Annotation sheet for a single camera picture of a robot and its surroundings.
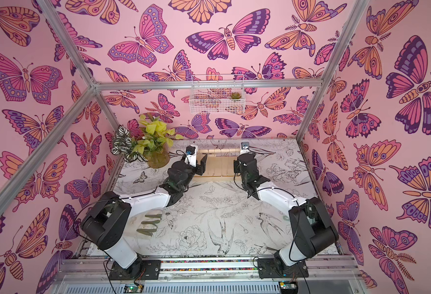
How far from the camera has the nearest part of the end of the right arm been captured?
66 cm

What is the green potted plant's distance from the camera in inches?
34.7

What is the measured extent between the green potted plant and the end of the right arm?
1.35 feet
